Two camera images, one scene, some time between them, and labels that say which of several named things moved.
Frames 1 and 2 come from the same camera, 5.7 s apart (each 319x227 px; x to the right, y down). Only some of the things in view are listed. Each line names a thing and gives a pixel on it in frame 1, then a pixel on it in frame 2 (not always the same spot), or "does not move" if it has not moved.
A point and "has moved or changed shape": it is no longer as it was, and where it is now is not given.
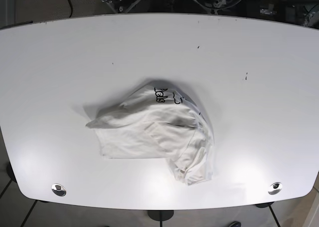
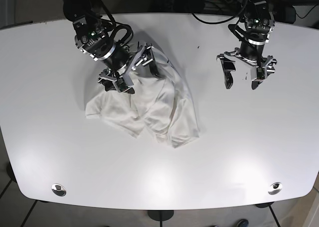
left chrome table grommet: [58, 189] does not move
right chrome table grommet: [275, 188] does not move
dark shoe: [236, 224] -> [243, 223]
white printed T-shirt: [159, 122] has moved or changed shape
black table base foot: [160, 215] does not move
